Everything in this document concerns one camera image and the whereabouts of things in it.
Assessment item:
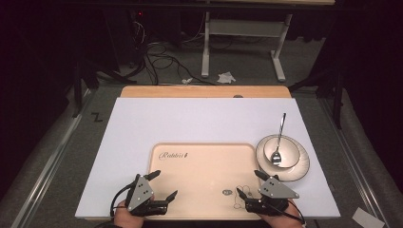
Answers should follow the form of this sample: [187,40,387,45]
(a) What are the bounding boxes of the black metal stand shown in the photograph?
[287,61,346,130]
[71,58,138,119]

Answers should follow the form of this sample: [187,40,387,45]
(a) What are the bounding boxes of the white board table cover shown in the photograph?
[74,97,342,220]

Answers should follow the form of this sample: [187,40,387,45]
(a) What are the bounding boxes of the person's left hand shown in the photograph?
[113,206,154,228]

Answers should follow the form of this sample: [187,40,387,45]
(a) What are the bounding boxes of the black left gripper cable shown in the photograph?
[109,184,133,219]

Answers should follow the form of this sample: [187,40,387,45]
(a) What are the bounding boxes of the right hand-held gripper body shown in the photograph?
[244,176,300,217]

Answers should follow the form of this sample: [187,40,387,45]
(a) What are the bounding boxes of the large crumpled white paper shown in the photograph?
[217,70,238,85]

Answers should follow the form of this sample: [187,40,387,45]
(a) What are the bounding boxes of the white plate with dark rim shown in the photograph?
[255,134,311,182]

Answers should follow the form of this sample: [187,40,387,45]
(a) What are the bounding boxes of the wooden table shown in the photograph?
[120,85,293,99]

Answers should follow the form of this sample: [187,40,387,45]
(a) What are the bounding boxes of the white metal desk frame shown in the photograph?
[201,10,294,83]

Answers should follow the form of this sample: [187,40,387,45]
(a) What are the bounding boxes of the flat white paper sheet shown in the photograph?
[351,206,386,228]

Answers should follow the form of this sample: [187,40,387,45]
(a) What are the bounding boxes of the white bowl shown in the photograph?
[262,136,301,170]

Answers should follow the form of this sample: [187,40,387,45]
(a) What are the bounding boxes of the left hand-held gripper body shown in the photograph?
[125,174,169,218]

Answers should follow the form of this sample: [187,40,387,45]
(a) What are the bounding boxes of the person's right hand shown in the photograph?
[258,208,304,228]

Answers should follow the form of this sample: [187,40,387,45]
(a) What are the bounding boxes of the metal spoon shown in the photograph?
[270,112,287,166]

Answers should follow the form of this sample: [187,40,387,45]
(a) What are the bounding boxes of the beige plastic tray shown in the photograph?
[147,142,263,221]

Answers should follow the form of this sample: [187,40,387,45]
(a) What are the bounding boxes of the metal floor rail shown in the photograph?
[10,89,97,228]
[317,94,393,228]

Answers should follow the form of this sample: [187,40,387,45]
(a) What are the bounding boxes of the black floor cables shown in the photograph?
[127,18,217,86]

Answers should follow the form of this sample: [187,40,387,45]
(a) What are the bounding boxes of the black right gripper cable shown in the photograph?
[283,199,307,226]

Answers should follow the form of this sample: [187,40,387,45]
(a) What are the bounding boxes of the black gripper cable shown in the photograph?
[109,184,133,219]
[283,199,307,226]

